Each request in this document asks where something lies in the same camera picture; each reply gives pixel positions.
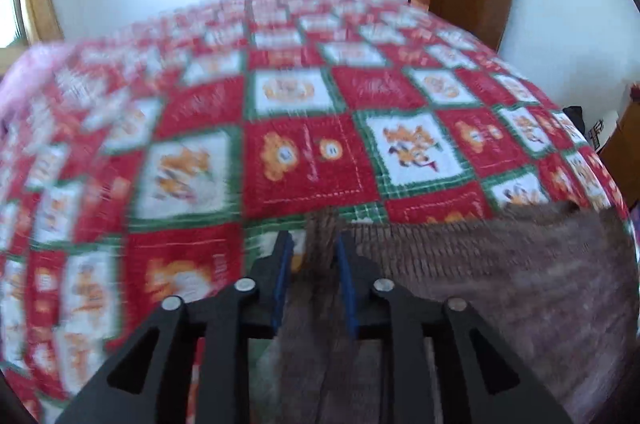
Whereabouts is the red checked printed bedspread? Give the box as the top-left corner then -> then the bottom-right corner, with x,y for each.
0,0 -> 633,424

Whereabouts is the wooden cabinet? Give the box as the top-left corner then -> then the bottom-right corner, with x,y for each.
600,101 -> 640,185

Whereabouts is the brown sun-pattern sweater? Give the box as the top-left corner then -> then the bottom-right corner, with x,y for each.
250,199 -> 638,424

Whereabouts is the window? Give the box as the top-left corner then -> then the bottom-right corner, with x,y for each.
0,0 -> 28,50

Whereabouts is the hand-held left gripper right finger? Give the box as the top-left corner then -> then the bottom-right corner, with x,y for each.
334,231 -> 576,424

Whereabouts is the white printed bag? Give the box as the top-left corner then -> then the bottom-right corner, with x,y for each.
586,119 -> 608,150

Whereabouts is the black bag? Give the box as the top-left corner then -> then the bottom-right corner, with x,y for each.
564,105 -> 586,132

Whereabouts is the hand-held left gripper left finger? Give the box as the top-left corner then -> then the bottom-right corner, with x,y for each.
52,230 -> 296,424

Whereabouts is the pink quilt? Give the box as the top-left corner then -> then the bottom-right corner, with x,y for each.
0,44 -> 71,105

